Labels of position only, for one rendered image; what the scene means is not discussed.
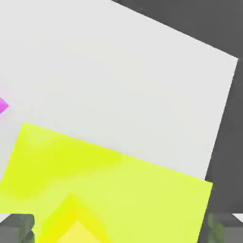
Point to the large yellow-green box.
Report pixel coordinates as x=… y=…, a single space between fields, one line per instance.
x=132 y=189

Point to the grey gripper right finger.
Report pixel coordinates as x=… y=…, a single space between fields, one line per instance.
x=226 y=231

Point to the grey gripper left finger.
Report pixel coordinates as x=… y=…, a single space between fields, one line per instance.
x=16 y=228

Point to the small magenta cube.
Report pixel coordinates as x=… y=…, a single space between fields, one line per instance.
x=2 y=106

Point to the small yellow cube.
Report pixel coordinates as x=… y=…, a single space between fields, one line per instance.
x=73 y=224

